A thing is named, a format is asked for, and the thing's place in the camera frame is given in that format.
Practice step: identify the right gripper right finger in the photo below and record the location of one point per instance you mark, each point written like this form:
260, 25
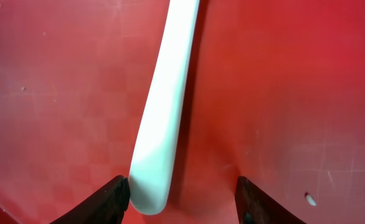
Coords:
254, 206

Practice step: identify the red serving tray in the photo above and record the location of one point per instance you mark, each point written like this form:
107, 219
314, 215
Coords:
275, 92

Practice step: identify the white plastic spoon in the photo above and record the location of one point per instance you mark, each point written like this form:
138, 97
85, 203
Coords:
152, 163

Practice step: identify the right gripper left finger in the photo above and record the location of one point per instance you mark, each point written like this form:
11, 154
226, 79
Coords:
105, 206

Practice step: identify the white rice grains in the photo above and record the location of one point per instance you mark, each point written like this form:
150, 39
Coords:
310, 199

